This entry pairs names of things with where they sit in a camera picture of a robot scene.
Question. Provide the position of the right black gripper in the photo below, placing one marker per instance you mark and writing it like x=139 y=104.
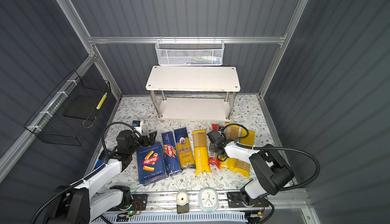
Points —
x=211 y=148

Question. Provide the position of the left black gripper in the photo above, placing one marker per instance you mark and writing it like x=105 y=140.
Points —
x=145 y=143

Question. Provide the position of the yellow Pastatime spaghetti bag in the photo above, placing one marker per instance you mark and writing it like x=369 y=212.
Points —
x=232 y=133
x=201 y=152

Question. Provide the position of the red spaghetti bag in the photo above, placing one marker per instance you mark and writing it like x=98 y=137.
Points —
x=213 y=155

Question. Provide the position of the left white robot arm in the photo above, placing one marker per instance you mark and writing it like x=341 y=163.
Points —
x=81 y=204

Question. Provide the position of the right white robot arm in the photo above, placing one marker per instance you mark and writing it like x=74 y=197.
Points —
x=272 y=171

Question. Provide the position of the large blue Barilla pasta box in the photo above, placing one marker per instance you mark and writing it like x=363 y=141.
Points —
x=152 y=164

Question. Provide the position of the white two-tier shelf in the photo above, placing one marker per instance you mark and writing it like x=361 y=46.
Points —
x=164 y=79

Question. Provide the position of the yellow spaghetti bag back side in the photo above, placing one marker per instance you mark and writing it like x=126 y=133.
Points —
x=241 y=166

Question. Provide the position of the blue yellow spaghetti bag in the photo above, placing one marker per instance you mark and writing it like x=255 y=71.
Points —
x=184 y=150

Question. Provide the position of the narrow blue Barilla spaghetti box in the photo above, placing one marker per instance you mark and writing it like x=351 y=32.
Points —
x=172 y=159

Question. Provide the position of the blue stapler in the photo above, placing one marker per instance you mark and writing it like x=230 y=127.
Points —
x=99 y=162

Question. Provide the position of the white analog clock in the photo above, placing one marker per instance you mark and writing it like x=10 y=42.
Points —
x=208 y=200

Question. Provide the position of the yellow green marker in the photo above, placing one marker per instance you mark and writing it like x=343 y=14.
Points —
x=101 y=101

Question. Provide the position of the round white timer device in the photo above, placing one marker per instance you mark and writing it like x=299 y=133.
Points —
x=182 y=202

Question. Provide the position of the white tube in basket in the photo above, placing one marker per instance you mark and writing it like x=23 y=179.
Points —
x=208 y=59

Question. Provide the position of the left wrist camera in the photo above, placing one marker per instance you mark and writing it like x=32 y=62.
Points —
x=137 y=124

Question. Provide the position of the black wire basket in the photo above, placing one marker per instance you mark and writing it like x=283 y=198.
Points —
x=71 y=113

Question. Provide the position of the white wire mesh basket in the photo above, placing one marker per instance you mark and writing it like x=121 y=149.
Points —
x=182 y=54

